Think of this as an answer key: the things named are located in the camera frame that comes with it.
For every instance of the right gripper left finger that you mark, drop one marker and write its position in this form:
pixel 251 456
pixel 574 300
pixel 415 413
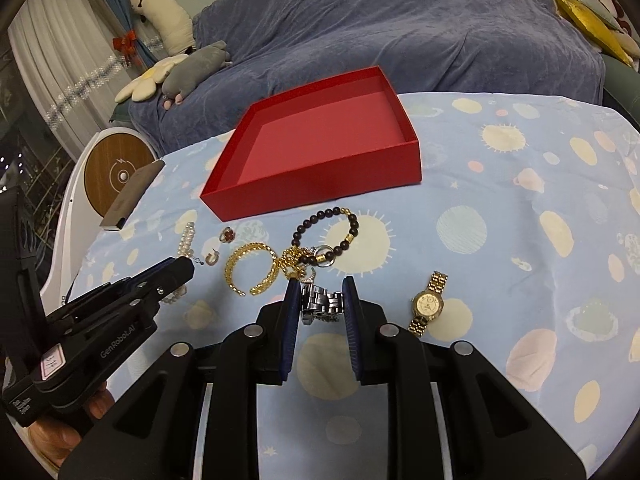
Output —
pixel 152 430

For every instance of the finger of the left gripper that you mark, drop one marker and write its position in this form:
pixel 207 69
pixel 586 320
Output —
pixel 107 302
pixel 166 276

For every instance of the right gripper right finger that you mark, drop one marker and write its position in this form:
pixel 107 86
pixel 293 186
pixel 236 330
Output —
pixel 451 413

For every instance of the gold chain bangle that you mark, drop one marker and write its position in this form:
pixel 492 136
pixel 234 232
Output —
pixel 251 269

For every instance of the gold ring red stone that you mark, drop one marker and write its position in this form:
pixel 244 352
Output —
pixel 227 235

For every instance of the gold wristwatch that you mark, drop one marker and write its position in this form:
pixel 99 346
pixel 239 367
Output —
pixel 428 304

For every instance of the silver interlocked rings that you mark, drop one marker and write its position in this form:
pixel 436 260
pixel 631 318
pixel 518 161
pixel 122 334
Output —
pixel 325 254

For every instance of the red cardboard tray box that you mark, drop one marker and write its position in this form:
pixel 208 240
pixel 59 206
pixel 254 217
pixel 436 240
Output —
pixel 339 136

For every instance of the person's left hand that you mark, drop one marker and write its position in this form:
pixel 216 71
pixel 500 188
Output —
pixel 53 440

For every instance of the white round wooden-faced device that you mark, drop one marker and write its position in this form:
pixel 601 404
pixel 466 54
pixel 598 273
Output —
pixel 103 169

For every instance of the flower-shaped cream cushion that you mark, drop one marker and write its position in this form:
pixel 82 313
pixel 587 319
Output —
pixel 145 86

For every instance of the planet print blue tablecloth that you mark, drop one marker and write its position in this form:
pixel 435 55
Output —
pixel 530 206

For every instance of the grey plush toy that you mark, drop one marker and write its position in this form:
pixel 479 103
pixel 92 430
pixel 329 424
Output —
pixel 197 67

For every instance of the red ribbon bow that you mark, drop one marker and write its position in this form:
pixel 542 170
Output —
pixel 126 46

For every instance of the white llama plush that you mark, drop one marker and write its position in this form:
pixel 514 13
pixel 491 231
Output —
pixel 172 22

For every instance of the white curtain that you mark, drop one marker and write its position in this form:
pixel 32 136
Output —
pixel 65 57

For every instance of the blue-grey bed blanket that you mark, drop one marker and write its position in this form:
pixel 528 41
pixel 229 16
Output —
pixel 495 46

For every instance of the yellow cushion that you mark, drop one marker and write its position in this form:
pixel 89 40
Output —
pixel 589 23

